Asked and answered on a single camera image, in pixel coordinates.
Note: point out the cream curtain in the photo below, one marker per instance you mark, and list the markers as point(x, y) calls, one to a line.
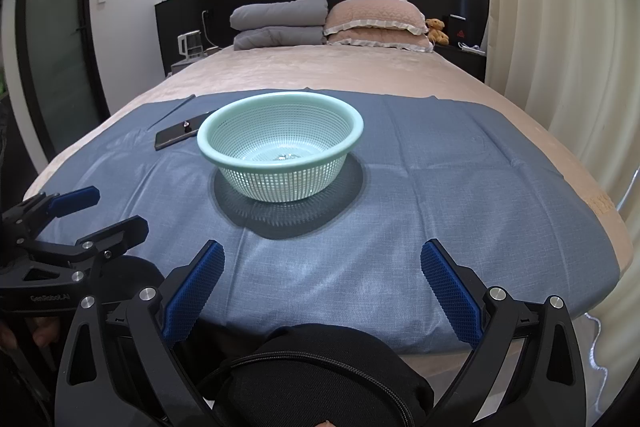
point(560, 32)

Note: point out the black flat slab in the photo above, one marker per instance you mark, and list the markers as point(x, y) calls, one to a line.
point(172, 138)

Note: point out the white electric kettle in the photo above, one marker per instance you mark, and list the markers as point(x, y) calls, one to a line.
point(190, 43)

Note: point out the mint green plastic basket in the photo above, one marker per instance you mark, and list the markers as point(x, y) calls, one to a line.
point(280, 117)

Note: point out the blue cloth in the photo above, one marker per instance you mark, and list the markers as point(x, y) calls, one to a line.
point(450, 157)

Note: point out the pink frilled pillow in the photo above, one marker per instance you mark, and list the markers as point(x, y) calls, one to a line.
point(375, 13)
point(385, 41)

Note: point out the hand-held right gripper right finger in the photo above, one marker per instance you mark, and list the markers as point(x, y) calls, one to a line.
point(450, 292)

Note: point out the black box with red triangle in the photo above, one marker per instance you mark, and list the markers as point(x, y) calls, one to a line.
point(457, 31)

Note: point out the grey folded quilt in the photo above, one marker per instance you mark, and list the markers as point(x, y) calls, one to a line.
point(280, 12)
point(280, 38)

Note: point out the white power strip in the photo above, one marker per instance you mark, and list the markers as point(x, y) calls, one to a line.
point(472, 50)

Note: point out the black nightstand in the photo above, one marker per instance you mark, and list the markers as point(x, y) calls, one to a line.
point(465, 64)

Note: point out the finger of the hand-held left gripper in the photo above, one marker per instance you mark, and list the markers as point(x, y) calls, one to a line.
point(120, 229)
point(75, 198)

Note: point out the black zippered bag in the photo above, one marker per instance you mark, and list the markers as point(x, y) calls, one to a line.
point(325, 357)

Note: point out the brown teddy bear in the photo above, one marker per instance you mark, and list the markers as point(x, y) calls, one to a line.
point(437, 32)

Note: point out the frosted glass door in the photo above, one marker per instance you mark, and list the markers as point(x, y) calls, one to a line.
point(60, 37)

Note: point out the person's left hand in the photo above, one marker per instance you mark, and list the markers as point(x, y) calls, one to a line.
point(47, 332)

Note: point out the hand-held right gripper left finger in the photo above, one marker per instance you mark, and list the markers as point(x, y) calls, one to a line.
point(195, 292)

